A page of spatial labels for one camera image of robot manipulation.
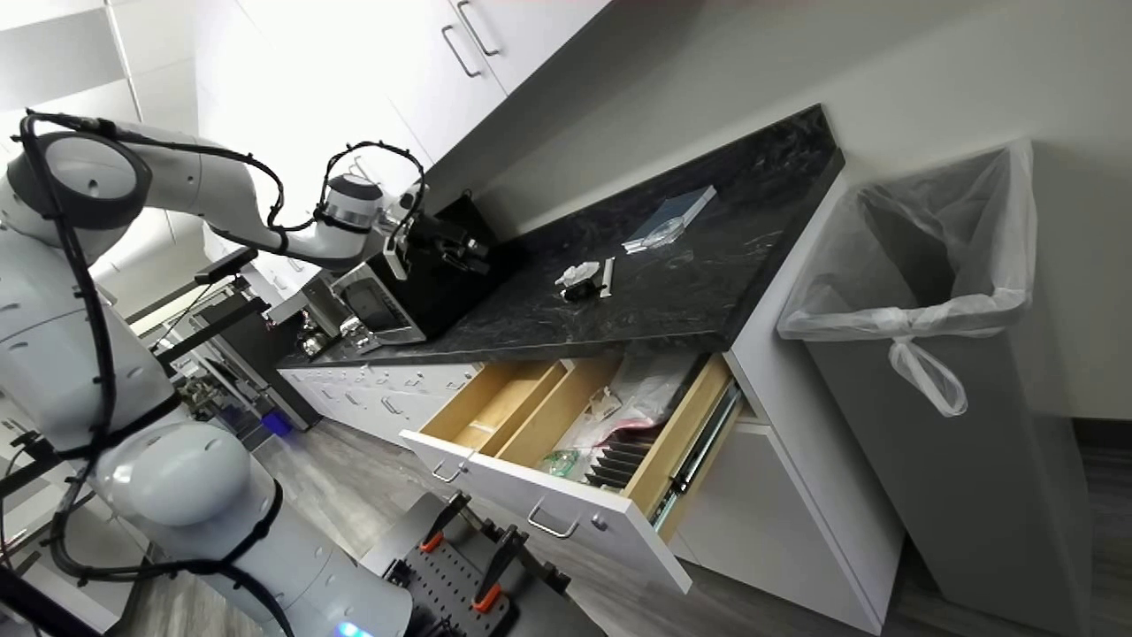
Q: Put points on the black orange clamp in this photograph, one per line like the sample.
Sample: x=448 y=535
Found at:
x=443 y=519
x=509 y=550

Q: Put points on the crumpled white paper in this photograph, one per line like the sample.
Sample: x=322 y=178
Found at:
x=573 y=279

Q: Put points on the black slotted organizer tray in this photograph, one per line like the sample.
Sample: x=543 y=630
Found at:
x=612 y=464

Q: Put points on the clear trash bag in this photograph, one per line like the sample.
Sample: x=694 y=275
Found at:
x=941 y=254

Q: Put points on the silver drawer handle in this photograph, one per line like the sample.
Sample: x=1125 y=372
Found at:
x=550 y=523

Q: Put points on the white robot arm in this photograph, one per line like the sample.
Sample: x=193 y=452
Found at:
x=105 y=400

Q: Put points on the clear plastic bag of papers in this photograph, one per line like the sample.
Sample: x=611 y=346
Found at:
x=634 y=399

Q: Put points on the grey trash bin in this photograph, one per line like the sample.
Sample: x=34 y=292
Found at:
x=990 y=500

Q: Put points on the black microwave oven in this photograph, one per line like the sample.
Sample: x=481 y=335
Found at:
x=399 y=308

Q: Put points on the white upper cabinets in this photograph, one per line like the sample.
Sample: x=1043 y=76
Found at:
x=438 y=64

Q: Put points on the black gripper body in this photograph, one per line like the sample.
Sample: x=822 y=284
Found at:
x=448 y=248

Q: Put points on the white plastic stick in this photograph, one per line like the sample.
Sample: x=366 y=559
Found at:
x=607 y=279

